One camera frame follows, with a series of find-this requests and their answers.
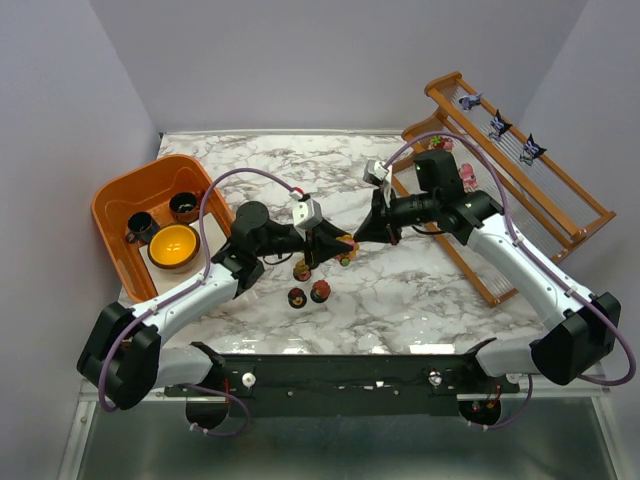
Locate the pink strawberry tart figurine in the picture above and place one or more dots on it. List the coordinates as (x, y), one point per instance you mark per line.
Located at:
(439, 142)

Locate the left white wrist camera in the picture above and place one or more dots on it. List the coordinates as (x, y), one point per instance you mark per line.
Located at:
(306, 213)

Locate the black purple bow figurine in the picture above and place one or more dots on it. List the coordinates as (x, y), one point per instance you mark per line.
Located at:
(498, 127)

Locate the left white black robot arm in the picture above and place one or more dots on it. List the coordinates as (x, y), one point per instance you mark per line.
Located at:
(124, 356)

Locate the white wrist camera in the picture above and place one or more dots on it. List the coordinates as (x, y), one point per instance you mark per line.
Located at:
(306, 213)
(378, 175)

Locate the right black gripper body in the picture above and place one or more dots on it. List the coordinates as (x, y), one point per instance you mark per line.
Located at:
(379, 216)

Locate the white paper sheet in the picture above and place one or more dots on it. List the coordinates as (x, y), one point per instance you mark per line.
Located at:
(165, 279)

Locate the yellow bowl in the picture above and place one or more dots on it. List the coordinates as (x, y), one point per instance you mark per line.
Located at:
(174, 246)

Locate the purple small figurine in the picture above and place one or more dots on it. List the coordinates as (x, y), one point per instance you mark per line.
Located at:
(470, 101)

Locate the brown mug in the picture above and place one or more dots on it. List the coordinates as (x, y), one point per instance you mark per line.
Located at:
(184, 206)

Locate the black bat-eared figurine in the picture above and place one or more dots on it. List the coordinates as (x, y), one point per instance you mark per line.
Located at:
(531, 151)

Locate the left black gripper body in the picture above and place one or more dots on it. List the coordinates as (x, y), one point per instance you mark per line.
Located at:
(308, 241)

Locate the black round base figurine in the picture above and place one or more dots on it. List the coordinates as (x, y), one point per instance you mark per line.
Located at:
(297, 298)

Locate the orange plastic bin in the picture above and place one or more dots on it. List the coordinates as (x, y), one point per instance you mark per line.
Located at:
(148, 188)

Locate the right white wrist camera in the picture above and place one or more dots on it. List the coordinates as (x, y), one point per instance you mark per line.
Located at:
(378, 175)

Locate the black metal base frame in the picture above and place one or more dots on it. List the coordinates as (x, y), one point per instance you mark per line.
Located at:
(289, 385)

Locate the black mug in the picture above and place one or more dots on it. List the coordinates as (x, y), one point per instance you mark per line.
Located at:
(142, 227)

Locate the wooden tiered shelf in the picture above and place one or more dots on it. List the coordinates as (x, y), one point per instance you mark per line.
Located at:
(547, 205)

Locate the olive hat figurine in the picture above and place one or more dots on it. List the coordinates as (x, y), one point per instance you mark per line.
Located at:
(301, 271)

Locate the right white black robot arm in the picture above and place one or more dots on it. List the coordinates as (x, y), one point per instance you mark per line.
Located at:
(578, 322)

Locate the red hair figurine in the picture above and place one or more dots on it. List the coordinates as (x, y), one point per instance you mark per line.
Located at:
(320, 291)

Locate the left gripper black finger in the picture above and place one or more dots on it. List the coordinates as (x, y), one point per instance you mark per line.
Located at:
(323, 252)
(326, 233)

